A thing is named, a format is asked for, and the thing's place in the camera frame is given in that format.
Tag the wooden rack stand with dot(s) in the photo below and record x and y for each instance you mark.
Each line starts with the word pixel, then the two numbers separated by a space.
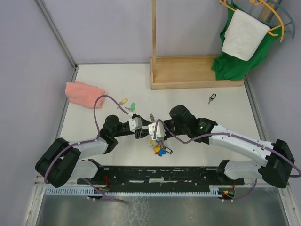
pixel 183 72

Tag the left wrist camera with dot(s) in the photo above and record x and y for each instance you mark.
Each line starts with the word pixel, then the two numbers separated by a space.
pixel 135 122

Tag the grey-green hanger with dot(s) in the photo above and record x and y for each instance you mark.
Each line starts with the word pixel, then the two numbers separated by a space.
pixel 277 3

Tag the pink folded towel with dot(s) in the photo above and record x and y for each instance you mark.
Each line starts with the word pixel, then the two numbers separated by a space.
pixel 83 94

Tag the white towel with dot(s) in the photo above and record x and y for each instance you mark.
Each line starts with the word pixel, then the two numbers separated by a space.
pixel 243 35

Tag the green cloth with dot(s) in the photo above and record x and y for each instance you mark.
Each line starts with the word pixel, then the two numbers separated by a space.
pixel 228 67

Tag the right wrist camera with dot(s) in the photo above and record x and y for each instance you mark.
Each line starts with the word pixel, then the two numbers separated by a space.
pixel 156 130

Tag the green tag key left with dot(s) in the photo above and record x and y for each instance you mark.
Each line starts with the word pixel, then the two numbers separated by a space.
pixel 131 108

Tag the metal keyring plate with keys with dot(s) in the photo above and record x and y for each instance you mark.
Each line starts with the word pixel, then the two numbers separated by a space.
pixel 158 145

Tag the yellow tag key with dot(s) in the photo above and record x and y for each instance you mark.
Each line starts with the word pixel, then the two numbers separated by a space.
pixel 122 102

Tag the metal corner frame post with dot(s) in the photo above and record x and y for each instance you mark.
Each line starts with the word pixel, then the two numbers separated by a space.
pixel 55 31

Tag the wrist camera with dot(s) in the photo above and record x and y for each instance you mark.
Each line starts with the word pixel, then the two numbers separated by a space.
pixel 135 122
pixel 156 130

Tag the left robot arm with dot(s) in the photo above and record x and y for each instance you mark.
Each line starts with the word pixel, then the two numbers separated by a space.
pixel 63 161

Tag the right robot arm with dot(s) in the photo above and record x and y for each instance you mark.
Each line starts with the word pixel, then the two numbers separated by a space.
pixel 272 162

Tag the black tag key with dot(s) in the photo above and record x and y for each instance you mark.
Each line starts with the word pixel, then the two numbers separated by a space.
pixel 211 98

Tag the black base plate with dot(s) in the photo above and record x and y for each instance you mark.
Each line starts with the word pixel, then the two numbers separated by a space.
pixel 159 179

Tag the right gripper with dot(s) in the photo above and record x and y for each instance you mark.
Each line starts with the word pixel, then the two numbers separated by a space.
pixel 167 135

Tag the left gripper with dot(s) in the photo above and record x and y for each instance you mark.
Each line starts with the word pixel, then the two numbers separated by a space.
pixel 142 133

